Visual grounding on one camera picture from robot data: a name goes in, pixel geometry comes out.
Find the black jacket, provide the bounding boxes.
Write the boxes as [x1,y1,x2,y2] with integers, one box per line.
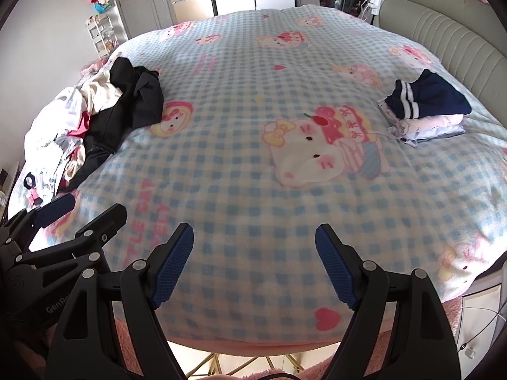
[59,57,165,193]

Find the white wall charger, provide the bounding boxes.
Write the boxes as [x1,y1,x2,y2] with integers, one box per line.
[360,0,383,20]

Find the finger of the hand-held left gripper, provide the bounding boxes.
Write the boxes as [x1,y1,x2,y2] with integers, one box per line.
[2,193,76,248]
[29,204,128,265]

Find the navy sweater with white stripes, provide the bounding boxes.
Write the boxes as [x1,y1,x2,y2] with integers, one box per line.
[386,69,472,120]

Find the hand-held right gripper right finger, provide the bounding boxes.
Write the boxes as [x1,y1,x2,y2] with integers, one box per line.
[315,224,461,380]

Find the grey-green padded headboard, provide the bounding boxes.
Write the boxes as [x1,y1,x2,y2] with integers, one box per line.
[378,0,507,143]

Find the white shelf rack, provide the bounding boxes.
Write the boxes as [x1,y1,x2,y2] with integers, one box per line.
[85,14,119,58]

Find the pink garment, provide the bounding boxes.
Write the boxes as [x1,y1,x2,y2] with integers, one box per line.
[67,111,93,137]

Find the white cartoon print pajama pants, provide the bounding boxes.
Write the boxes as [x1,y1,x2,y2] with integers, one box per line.
[24,87,90,202]

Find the pink white cloth heap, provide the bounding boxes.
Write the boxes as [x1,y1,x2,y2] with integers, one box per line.
[81,57,107,76]

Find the folded pale clothes stack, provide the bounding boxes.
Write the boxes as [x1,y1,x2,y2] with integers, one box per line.
[376,97,466,147]

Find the checkered cartoon cat blanket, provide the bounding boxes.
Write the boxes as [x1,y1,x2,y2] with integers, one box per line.
[8,6,507,343]

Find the white bedside cabinet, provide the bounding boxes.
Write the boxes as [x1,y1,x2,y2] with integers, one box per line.
[447,273,507,365]

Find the grey door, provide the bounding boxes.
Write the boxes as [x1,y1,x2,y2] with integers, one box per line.
[109,0,179,40]

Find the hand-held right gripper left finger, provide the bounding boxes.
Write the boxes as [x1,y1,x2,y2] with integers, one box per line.
[47,223,195,380]

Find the cream garment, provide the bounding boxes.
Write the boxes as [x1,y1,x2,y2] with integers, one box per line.
[81,69,123,113]

